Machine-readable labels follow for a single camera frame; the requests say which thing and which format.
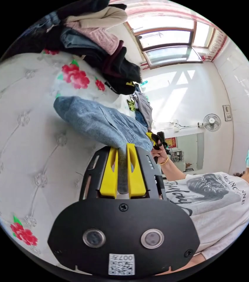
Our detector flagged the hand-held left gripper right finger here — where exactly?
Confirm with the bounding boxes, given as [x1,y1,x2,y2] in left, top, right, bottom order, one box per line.
[127,143,146,199]

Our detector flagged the light blue jeans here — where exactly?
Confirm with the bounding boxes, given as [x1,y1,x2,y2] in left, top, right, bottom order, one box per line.
[53,96,153,195]

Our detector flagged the person's body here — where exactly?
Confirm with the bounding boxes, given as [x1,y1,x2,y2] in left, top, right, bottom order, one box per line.
[163,130,249,268]

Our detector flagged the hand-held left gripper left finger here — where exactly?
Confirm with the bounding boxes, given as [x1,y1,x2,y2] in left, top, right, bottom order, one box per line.
[99,146,119,199]

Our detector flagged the person's right hand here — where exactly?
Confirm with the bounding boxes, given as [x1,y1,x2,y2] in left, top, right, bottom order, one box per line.
[151,143,169,165]

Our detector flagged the person's right forearm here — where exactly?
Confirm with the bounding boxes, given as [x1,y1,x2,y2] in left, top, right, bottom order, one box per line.
[160,159,187,181]

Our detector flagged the bed with floral white quilt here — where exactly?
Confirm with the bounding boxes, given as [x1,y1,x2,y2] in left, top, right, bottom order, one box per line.
[0,49,138,268]

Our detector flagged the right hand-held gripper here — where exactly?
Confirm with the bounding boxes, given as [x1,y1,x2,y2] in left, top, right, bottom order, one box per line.
[145,132,170,164]

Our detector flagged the pile of clothes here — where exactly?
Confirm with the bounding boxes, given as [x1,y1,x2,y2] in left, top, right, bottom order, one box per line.
[0,0,153,130]

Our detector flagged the window with wooden frame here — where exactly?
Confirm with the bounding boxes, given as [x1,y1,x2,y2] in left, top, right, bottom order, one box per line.
[124,13,217,70]

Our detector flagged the white wall fan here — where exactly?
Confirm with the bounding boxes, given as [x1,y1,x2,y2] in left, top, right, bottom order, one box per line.
[196,113,222,132]

